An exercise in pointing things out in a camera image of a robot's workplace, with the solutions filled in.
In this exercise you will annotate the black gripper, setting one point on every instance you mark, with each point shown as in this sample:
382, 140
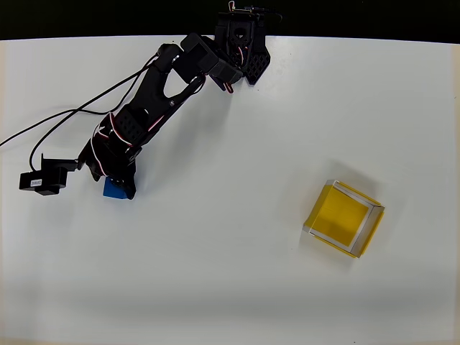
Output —
120, 172

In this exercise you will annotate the blue cube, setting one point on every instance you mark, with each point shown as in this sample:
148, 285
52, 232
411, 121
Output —
113, 190

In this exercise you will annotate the yellow open box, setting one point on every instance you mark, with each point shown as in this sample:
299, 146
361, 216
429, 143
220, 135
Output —
341, 219

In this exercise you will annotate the black wrist-mounted camera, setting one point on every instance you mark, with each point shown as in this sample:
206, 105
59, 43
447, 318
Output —
46, 178

